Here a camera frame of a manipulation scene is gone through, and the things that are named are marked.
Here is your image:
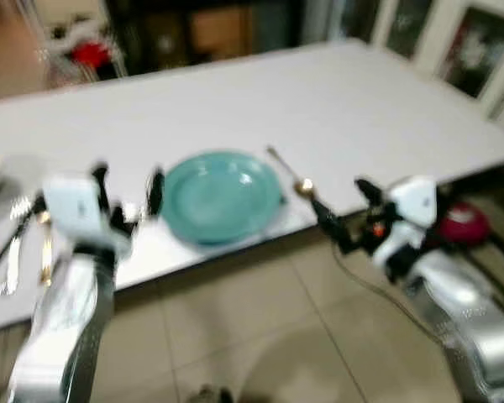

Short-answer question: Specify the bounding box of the white glass door cabinet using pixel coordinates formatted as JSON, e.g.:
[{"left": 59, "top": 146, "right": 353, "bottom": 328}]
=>
[{"left": 371, "top": 0, "right": 504, "bottom": 118}]

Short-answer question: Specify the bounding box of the bright red object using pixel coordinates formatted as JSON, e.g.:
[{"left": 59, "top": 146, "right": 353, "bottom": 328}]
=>
[{"left": 71, "top": 39, "right": 115, "bottom": 71}]

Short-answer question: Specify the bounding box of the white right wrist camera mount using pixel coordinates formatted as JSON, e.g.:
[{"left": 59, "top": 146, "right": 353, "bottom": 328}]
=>
[{"left": 371, "top": 175, "right": 439, "bottom": 282}]

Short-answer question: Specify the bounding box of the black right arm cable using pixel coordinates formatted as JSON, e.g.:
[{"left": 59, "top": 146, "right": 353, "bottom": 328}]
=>
[{"left": 470, "top": 231, "right": 504, "bottom": 318}]

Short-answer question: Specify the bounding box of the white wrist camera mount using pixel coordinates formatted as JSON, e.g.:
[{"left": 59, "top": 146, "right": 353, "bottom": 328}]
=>
[
  {"left": 40, "top": 174, "right": 112, "bottom": 249},
  {"left": 371, "top": 175, "right": 439, "bottom": 282}
]

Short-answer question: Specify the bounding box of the teal round plate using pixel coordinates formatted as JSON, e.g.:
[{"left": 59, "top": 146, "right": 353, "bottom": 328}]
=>
[{"left": 159, "top": 149, "right": 286, "bottom": 248}]

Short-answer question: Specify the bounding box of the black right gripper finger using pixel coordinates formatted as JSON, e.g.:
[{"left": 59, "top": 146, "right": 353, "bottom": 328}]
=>
[
  {"left": 354, "top": 177, "right": 386, "bottom": 209},
  {"left": 309, "top": 198, "right": 355, "bottom": 254}
]

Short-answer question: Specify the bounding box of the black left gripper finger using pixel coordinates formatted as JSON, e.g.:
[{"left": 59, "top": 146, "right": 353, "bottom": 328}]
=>
[
  {"left": 92, "top": 163, "right": 112, "bottom": 212},
  {"left": 146, "top": 167, "right": 165, "bottom": 218}
]

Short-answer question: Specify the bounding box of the gold spoon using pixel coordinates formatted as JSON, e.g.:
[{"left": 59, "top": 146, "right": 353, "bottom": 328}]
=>
[{"left": 265, "top": 144, "right": 317, "bottom": 201}]

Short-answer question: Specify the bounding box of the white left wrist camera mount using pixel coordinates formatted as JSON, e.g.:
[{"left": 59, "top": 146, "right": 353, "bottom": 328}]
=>
[{"left": 40, "top": 174, "right": 112, "bottom": 249}]

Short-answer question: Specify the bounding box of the gold fork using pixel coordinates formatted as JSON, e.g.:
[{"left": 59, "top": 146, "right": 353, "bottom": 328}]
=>
[{"left": 35, "top": 210, "right": 56, "bottom": 288}]

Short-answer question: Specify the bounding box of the dark red round appliance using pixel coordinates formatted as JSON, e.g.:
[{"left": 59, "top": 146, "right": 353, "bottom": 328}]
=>
[{"left": 438, "top": 201, "right": 493, "bottom": 248}]

